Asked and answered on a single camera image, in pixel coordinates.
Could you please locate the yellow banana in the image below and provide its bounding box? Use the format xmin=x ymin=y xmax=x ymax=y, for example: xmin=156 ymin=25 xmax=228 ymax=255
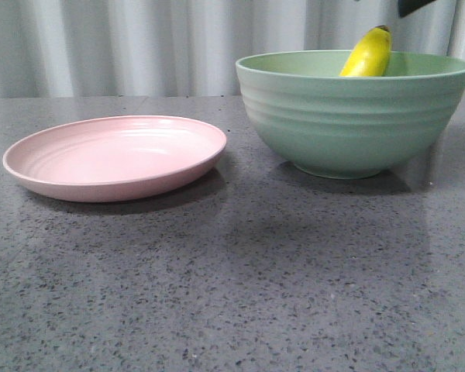
xmin=339 ymin=25 xmax=392 ymax=77

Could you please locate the pink plate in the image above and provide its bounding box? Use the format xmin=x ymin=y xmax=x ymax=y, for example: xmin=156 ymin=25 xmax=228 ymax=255
xmin=2 ymin=115 xmax=226 ymax=202

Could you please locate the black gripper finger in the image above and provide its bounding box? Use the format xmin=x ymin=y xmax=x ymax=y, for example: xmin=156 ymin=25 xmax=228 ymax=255
xmin=397 ymin=0 xmax=435 ymax=19

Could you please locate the green ribbed bowl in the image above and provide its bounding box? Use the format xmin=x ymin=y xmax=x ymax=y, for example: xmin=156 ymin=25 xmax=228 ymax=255
xmin=236 ymin=50 xmax=465 ymax=179

